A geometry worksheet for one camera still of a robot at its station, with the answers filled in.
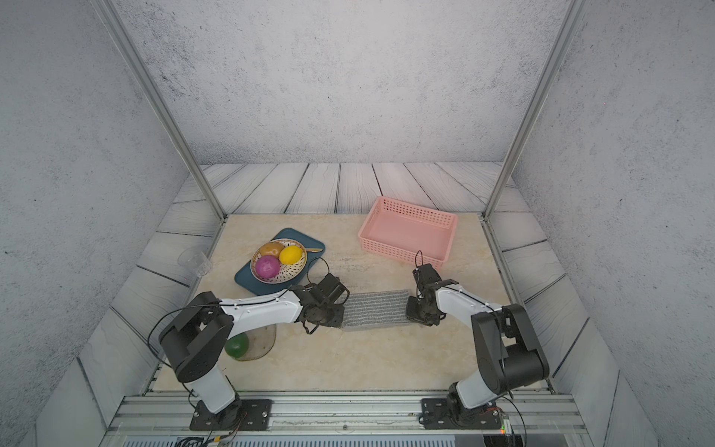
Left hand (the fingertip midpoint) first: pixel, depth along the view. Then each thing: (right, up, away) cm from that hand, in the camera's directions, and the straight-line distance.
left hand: (343, 321), depth 89 cm
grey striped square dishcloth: (+14, +3, +4) cm, 15 cm away
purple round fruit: (-26, +16, +7) cm, 32 cm away
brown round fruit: (-27, +22, +15) cm, 39 cm away
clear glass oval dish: (-25, -5, -4) cm, 26 cm away
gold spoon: (-13, +21, +22) cm, 33 cm away
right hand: (+23, +1, +2) cm, 23 cm away
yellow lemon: (-20, +20, +12) cm, 31 cm away
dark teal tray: (-17, +25, +23) cm, 38 cm away
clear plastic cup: (-56, +18, +15) cm, 60 cm away
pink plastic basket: (+23, +30, +28) cm, 47 cm away
